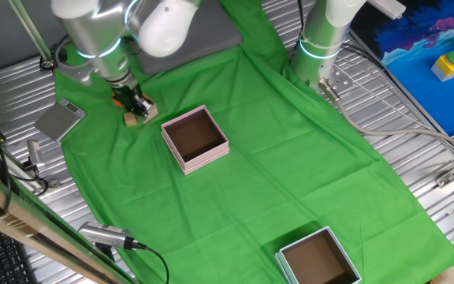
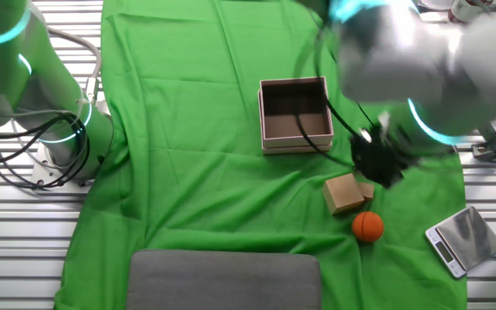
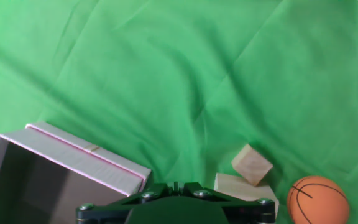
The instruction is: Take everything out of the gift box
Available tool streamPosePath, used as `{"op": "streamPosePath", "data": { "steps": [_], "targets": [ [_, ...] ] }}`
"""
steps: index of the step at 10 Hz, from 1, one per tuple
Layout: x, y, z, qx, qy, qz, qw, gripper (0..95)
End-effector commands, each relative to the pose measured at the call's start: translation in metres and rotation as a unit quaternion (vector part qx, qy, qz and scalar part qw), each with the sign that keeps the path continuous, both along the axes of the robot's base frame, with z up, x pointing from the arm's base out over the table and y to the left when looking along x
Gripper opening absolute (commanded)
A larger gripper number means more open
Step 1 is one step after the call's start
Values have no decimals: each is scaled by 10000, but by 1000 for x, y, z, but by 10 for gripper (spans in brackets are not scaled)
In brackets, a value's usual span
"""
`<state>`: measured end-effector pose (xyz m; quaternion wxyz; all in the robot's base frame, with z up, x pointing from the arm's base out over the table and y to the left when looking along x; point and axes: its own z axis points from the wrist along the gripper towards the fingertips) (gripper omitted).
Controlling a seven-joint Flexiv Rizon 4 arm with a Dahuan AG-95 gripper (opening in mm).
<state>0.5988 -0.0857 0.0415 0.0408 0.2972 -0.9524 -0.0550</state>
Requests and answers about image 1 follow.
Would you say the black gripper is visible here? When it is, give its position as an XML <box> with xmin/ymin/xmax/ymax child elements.
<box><xmin>111</xmin><ymin>83</ymin><xmax>155</xmax><ymax>119</ymax></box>

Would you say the large wooden block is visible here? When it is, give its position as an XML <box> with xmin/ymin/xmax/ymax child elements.
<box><xmin>142</xmin><ymin>93</ymin><xmax>159</xmax><ymax>125</ymax></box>

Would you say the pink gift box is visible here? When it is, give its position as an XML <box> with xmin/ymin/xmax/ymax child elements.
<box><xmin>160</xmin><ymin>104</ymin><xmax>230</xmax><ymax>171</ymax></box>

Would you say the teal gift box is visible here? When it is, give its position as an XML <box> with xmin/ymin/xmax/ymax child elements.
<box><xmin>274</xmin><ymin>226</ymin><xmax>363</xmax><ymax>284</ymax></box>

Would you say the yellow box green button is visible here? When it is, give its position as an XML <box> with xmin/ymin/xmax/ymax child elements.
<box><xmin>430</xmin><ymin>50</ymin><xmax>454</xmax><ymax>83</ymax></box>

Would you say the silver digital kitchen scale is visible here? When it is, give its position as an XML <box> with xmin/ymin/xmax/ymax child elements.
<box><xmin>34</xmin><ymin>98</ymin><xmax>87</xmax><ymax>143</ymax></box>

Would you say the grey cushion pad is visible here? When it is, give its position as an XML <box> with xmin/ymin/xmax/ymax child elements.
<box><xmin>130</xmin><ymin>0</ymin><xmax>243</xmax><ymax>76</ymax></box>

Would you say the green cloth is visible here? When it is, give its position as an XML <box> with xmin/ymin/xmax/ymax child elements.
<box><xmin>53</xmin><ymin>0</ymin><xmax>454</xmax><ymax>284</ymax></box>

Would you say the green aluminium strut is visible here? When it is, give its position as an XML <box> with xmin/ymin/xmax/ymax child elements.
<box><xmin>8</xmin><ymin>0</ymin><xmax>57</xmax><ymax>70</ymax></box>

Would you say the white power strip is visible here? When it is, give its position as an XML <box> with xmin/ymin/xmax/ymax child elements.
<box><xmin>367</xmin><ymin>0</ymin><xmax>407</xmax><ymax>20</ymax></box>

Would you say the blue painted mat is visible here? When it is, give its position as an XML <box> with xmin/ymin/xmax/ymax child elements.
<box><xmin>348</xmin><ymin>0</ymin><xmax>454</xmax><ymax>137</ymax></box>

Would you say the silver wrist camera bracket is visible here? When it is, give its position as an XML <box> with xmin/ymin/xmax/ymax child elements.
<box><xmin>55</xmin><ymin>62</ymin><xmax>96</xmax><ymax>86</ymax></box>

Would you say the silver camera with black mount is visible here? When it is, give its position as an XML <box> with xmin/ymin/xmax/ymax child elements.
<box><xmin>77</xmin><ymin>220</ymin><xmax>148</xmax><ymax>261</ymax></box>

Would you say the brown desk edge rail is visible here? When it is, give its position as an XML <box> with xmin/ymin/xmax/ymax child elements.
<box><xmin>0</xmin><ymin>163</ymin><xmax>140</xmax><ymax>284</ymax></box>

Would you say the black camera cable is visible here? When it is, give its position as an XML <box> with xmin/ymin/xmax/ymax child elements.
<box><xmin>142</xmin><ymin>244</ymin><xmax>171</xmax><ymax>284</ymax></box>

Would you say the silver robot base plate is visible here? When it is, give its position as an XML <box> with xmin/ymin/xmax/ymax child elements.
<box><xmin>315</xmin><ymin>62</ymin><xmax>355</xmax><ymax>99</ymax></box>

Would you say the grey corrugated hose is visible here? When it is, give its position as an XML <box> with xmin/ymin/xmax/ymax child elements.
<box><xmin>318</xmin><ymin>78</ymin><xmax>454</xmax><ymax>157</ymax></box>

